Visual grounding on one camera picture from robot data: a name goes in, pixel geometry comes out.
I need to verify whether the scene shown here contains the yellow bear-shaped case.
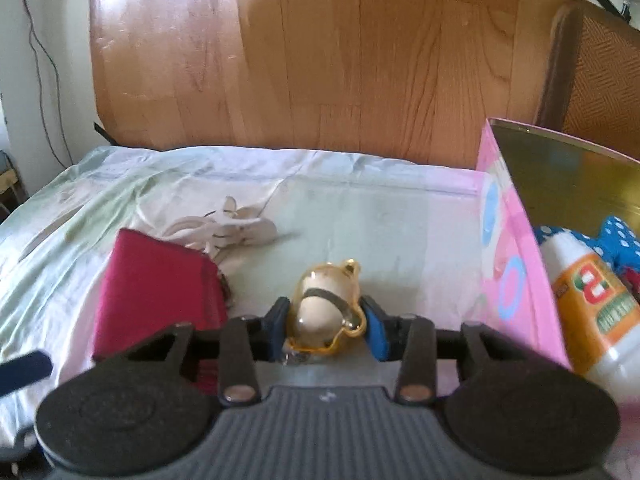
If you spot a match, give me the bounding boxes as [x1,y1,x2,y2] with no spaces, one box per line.
[284,258,364,359]

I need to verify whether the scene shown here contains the thin black wall cable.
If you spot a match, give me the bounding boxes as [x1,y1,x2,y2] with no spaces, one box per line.
[19,0,77,169]

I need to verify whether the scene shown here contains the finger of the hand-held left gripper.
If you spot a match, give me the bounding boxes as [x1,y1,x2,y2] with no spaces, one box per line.
[0,351,54,397]

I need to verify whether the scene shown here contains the wooden headboard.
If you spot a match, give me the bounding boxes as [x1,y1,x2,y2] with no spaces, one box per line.
[88,0,587,170]

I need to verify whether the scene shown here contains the brown woven chair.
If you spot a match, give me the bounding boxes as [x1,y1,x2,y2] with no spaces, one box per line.
[534,0,640,155]

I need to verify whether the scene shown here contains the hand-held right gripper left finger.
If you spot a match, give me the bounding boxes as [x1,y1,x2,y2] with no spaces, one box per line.
[121,297,292,407]

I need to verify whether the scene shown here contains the small red doll figure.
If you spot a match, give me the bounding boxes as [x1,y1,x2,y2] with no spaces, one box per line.
[620,266,640,302]

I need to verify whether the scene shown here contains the pink tin box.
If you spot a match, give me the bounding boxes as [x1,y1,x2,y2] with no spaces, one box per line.
[474,117,640,372]

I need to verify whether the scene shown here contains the blue polka dot bow headband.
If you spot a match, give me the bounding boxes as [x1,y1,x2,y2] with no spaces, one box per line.
[532,214,640,272]

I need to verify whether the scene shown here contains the red wallet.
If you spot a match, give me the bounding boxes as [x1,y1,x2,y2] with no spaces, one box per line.
[92,228,233,397]

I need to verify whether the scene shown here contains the white bottle orange label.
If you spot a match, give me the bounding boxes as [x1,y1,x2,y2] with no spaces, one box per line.
[537,227,640,407]

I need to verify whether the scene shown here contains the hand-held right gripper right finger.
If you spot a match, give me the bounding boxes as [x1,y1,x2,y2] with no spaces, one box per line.
[359,294,542,407]

